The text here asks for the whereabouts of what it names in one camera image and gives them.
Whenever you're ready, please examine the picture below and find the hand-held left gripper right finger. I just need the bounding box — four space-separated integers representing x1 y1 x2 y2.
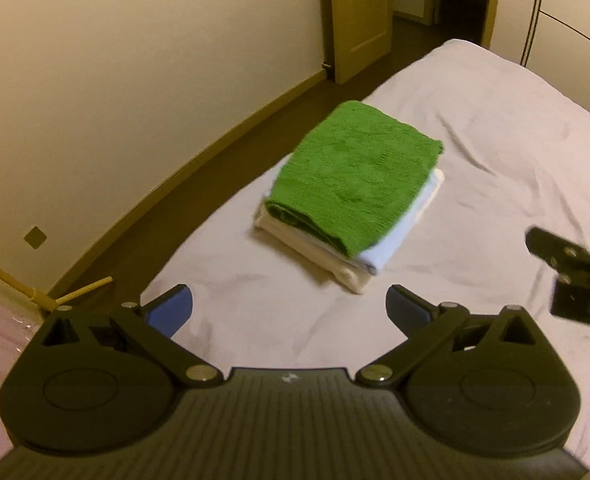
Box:
356 284 544 389

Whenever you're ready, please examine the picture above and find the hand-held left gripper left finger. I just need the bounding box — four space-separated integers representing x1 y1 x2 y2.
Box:
37 284 222 389

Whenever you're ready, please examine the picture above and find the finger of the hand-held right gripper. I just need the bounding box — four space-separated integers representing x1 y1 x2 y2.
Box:
524 226 590 285

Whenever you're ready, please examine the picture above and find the green towel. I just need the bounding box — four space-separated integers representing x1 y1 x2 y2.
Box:
264 100 445 258

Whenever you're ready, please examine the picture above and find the light blue folded cloth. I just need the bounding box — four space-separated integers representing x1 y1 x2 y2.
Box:
295 167 438 272

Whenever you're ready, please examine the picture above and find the cream folded cloth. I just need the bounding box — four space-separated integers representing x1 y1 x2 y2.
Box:
254 152 446 295

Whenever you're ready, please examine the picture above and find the wooden stick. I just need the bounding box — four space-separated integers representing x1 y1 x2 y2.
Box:
54 275 114 307

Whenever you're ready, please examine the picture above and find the white bed sheet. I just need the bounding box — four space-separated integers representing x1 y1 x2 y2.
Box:
140 37 590 461

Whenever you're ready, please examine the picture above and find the wooden baseboard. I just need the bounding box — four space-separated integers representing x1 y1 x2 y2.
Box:
45 67 329 297

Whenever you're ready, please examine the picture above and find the white wardrobe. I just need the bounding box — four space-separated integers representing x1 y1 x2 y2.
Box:
489 0 590 132

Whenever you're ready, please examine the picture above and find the wooden door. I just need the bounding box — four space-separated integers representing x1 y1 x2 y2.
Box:
327 0 394 85

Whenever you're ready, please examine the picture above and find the wall outlet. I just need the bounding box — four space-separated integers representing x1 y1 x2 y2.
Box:
23 225 48 250

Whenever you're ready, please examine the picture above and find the wooden rail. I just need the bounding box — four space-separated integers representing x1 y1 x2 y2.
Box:
0 251 56 312

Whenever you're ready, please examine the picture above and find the wooden door frame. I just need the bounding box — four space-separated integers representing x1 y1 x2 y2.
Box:
480 0 504 50

